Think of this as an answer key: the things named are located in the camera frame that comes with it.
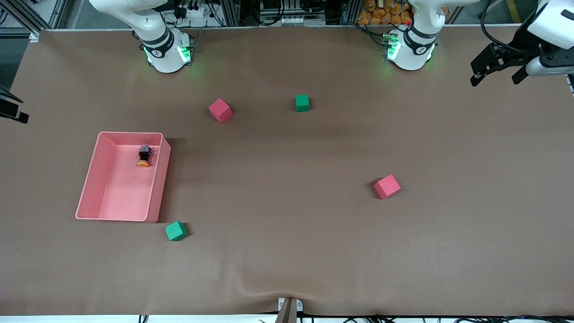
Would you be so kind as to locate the pink plastic bin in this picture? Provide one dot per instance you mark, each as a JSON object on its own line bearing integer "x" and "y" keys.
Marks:
{"x": 125, "y": 193}

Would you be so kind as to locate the orange packaged items pile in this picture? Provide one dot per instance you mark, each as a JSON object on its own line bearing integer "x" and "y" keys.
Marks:
{"x": 381, "y": 13}

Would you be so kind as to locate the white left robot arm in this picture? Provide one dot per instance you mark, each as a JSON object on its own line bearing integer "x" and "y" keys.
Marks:
{"x": 415, "y": 54}

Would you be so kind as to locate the metal edge bracket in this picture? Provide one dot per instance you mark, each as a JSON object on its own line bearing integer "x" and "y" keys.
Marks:
{"x": 299, "y": 306}

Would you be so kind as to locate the green foam cube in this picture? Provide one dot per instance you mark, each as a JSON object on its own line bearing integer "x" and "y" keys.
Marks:
{"x": 302, "y": 103}
{"x": 176, "y": 231}

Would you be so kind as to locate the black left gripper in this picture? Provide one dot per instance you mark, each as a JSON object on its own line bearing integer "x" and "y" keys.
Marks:
{"x": 523, "y": 46}

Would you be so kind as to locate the white power strip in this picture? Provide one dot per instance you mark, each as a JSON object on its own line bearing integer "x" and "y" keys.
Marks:
{"x": 193, "y": 11}

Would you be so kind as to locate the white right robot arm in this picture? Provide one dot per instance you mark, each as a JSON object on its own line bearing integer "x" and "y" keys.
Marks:
{"x": 166, "y": 54}

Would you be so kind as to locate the pink foam cube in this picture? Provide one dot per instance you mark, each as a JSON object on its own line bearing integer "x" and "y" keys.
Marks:
{"x": 220, "y": 110}
{"x": 387, "y": 187}

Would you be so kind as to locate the yellow mushroom push button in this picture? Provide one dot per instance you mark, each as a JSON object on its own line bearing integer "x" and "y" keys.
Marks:
{"x": 144, "y": 156}

